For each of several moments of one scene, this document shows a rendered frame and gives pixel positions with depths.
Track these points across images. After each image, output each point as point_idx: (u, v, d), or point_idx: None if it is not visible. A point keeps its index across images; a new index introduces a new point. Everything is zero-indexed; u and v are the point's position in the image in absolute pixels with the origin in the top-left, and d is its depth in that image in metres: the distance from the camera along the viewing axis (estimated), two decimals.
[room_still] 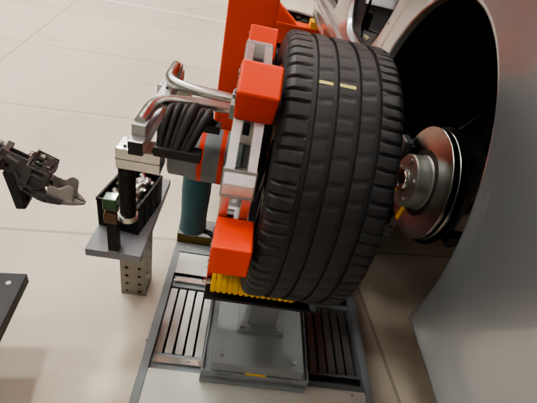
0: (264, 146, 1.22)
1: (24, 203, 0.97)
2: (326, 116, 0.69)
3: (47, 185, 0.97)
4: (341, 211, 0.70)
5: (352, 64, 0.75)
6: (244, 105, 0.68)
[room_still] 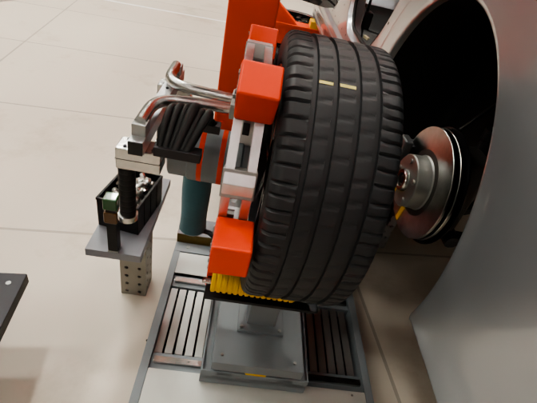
0: (264, 146, 1.22)
1: None
2: (326, 116, 0.69)
3: None
4: (341, 211, 0.70)
5: (352, 64, 0.75)
6: (244, 105, 0.68)
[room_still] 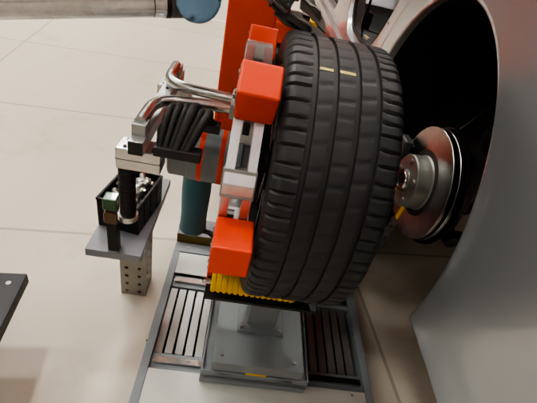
0: (263, 154, 1.23)
1: None
2: (328, 98, 0.70)
3: (296, 1, 0.89)
4: (345, 193, 0.70)
5: (351, 54, 0.77)
6: (244, 105, 0.68)
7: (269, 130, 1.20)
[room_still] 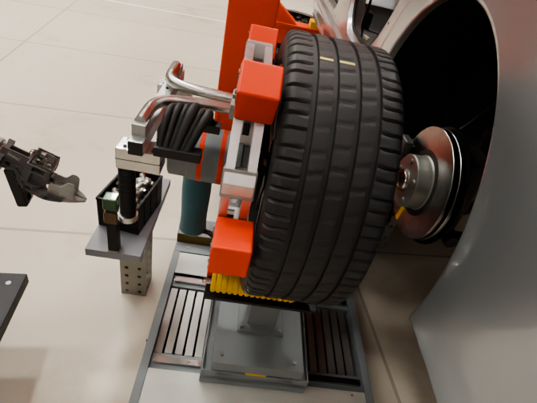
0: (262, 161, 1.23)
1: (25, 201, 0.97)
2: (328, 85, 0.71)
3: (48, 183, 0.97)
4: (349, 177, 0.69)
5: (349, 48, 0.80)
6: (244, 105, 0.68)
7: (268, 137, 1.21)
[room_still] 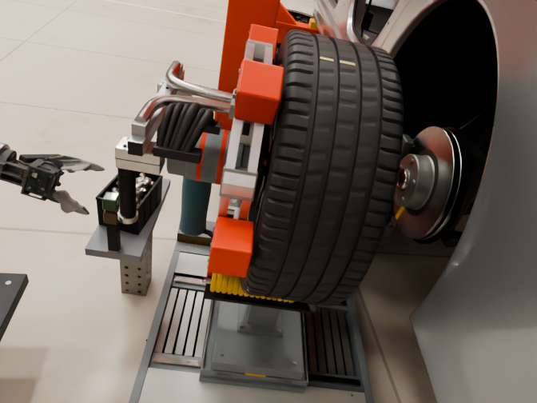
0: (262, 161, 1.23)
1: None
2: (328, 85, 0.71)
3: (61, 174, 0.93)
4: (349, 177, 0.69)
5: (349, 48, 0.80)
6: (244, 105, 0.68)
7: (268, 137, 1.21)
